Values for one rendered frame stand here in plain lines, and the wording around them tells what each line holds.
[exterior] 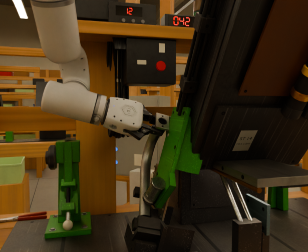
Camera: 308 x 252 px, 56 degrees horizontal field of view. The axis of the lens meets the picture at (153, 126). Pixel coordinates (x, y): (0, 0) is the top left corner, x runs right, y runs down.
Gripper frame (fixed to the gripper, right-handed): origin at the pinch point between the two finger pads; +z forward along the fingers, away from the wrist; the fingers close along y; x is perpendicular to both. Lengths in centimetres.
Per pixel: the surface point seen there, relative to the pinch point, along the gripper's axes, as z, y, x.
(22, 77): -172, 486, 459
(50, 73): -116, 516, 450
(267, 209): 25.6, -24.1, -7.0
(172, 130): 2.8, -4.3, -4.1
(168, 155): 2.9, -10.6, -1.3
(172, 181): 3.4, -19.1, -2.3
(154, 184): -0.3, -19.5, 0.1
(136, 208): 8.3, -4.3, 43.0
